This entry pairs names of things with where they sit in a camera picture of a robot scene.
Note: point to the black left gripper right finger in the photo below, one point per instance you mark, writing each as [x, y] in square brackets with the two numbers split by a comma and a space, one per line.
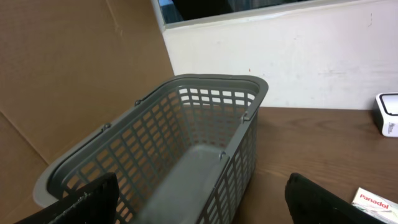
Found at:
[310, 203]

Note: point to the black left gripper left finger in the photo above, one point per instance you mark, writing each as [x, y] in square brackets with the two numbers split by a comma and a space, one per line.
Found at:
[94, 203]

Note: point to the white barcode scanner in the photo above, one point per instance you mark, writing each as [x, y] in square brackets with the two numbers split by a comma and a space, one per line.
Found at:
[385, 114]

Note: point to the white Panadol box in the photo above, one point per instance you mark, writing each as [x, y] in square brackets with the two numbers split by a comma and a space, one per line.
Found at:
[375, 206]

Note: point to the grey plastic basket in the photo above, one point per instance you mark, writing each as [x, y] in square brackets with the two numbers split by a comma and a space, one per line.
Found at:
[184, 153]

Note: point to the cardboard side panel left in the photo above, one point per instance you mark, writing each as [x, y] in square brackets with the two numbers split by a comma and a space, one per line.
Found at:
[67, 68]

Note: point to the window frame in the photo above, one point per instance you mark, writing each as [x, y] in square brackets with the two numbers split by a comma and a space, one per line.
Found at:
[169, 16]

